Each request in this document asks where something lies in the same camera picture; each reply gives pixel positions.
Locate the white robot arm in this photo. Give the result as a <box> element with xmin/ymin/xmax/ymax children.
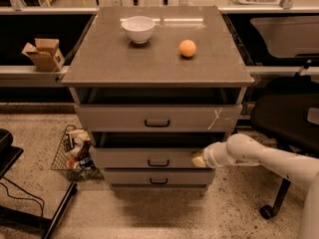
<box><xmin>191</xmin><ymin>133</ymin><xmax>319</xmax><ymax>239</ymax></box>

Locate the grey drawer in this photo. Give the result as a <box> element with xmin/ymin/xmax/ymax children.
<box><xmin>90</xmin><ymin>132</ymin><xmax>225</xmax><ymax>168</ymax></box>
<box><xmin>102</xmin><ymin>168</ymin><xmax>215</xmax><ymax>185</ymax></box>
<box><xmin>75</xmin><ymin>105</ymin><xmax>242</xmax><ymax>132</ymax></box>

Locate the black cable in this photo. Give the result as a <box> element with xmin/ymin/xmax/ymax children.
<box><xmin>0</xmin><ymin>176</ymin><xmax>46</xmax><ymax>218</ymax></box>

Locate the black stand base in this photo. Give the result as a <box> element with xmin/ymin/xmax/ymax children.
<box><xmin>0</xmin><ymin>128</ymin><xmax>77</xmax><ymax>239</ymax></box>

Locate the black office chair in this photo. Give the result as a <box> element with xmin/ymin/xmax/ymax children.
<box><xmin>229</xmin><ymin>59</ymin><xmax>319</xmax><ymax>220</ymax></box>

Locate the orange fruit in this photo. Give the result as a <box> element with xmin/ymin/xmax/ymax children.
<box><xmin>179</xmin><ymin>40</ymin><xmax>196</xmax><ymax>58</ymax></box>

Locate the open cardboard box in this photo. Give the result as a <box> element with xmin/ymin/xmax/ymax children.
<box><xmin>22</xmin><ymin>38</ymin><xmax>65</xmax><ymax>73</ymax></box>

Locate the grey drawer cabinet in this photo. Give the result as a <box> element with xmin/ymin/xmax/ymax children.
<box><xmin>63</xmin><ymin>6</ymin><xmax>253</xmax><ymax>189</ymax></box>

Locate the wire basket with items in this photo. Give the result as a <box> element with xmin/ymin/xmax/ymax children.
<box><xmin>51</xmin><ymin>124</ymin><xmax>103</xmax><ymax>182</ymax></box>

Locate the white ceramic bowl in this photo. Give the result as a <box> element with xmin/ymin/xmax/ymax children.
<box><xmin>121</xmin><ymin>16</ymin><xmax>156</xmax><ymax>44</ymax></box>

